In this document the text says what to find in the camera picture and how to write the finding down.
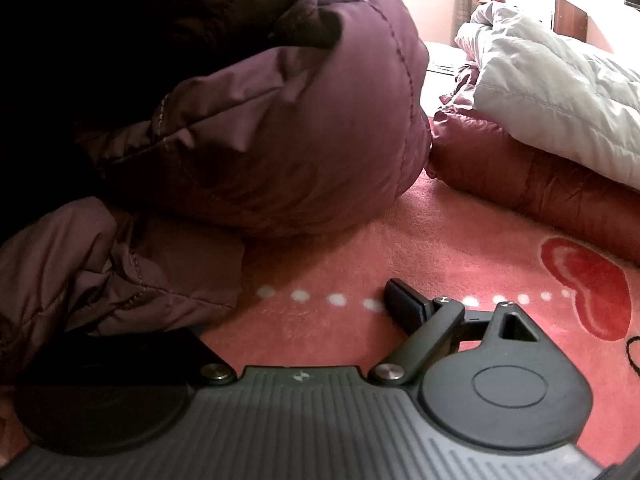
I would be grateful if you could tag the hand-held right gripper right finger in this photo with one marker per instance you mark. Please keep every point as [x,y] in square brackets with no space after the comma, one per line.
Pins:
[400,300]

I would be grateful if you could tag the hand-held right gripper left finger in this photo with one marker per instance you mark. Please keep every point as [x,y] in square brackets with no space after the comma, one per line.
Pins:
[197,357]

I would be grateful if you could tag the purple down jacket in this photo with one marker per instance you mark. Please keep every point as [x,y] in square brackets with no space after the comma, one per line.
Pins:
[300,135]

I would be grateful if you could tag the pink heart print blanket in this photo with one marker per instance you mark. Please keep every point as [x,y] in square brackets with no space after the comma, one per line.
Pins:
[350,260]

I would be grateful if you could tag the dark red down jacket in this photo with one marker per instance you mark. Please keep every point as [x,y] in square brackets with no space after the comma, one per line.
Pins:
[525,185]

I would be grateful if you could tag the pale down jacket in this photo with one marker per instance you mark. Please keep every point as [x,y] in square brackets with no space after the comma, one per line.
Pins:
[550,85]

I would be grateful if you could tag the brown wooden cabinet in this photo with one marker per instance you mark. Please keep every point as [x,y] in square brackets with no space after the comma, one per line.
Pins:
[570,15]

